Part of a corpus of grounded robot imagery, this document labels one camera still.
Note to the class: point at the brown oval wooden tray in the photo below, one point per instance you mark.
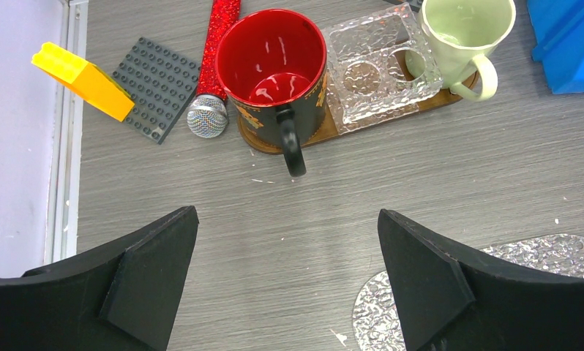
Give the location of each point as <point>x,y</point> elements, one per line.
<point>328,130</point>

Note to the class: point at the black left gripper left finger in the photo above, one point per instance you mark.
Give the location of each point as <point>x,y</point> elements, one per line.
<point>122,295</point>

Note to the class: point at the light green mug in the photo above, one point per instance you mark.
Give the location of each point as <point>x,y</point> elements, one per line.
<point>461,35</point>

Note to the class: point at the red glitter toy microphone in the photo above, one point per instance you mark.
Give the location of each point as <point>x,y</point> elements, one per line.
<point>207,113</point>

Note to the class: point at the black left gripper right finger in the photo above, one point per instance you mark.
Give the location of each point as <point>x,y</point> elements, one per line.
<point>450,296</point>

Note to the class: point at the clear glass toothbrush holder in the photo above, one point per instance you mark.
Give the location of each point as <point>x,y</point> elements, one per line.
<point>379,67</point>

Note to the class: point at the dark grey studded baseplate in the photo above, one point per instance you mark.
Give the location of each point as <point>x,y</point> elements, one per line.
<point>161,82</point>

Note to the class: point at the grey baseplate with orange track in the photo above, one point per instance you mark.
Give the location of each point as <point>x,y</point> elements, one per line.
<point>415,5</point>

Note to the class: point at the yellow toy block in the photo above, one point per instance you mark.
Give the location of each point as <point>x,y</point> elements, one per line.
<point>85,79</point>

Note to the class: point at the blue plastic organizer bin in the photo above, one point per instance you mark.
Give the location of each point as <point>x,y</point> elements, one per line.
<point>559,32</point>

